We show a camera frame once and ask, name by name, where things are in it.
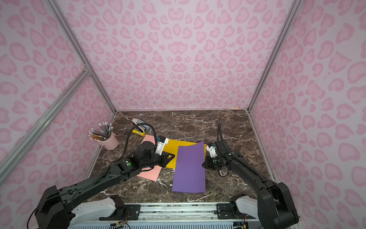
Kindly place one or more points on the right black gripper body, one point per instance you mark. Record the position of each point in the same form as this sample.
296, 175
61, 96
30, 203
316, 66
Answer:
209, 163

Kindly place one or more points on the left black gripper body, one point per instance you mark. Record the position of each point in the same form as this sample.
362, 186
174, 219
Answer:
165, 159

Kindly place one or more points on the purple paper sheet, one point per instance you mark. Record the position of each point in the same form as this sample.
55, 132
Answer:
189, 175

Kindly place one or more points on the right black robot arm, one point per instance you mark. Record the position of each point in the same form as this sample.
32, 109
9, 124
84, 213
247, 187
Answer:
275, 206

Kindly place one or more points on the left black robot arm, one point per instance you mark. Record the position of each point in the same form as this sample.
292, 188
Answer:
54, 210

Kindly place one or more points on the pink paper sheet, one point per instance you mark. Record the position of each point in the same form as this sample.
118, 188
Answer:
154, 173

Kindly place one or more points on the yellow paper sheet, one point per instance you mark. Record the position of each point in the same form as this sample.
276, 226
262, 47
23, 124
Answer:
174, 151

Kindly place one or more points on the yellow highlighter marker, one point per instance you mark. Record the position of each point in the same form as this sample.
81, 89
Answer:
138, 132

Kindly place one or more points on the grey blue stapler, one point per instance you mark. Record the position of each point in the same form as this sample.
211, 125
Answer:
139, 121

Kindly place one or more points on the pink pencil cup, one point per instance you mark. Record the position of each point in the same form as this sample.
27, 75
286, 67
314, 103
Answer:
111, 143

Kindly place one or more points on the bundle of pencils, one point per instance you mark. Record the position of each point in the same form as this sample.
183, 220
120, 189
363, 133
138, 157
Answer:
103, 134

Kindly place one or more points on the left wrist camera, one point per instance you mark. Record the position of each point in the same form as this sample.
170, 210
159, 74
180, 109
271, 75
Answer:
161, 142

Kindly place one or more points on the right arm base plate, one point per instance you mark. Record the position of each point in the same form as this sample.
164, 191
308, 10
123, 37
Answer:
238, 208

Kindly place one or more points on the aluminium mounting rail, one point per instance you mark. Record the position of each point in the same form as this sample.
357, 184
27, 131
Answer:
188, 215

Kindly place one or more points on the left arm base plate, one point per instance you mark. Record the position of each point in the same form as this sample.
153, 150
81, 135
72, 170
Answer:
122, 211

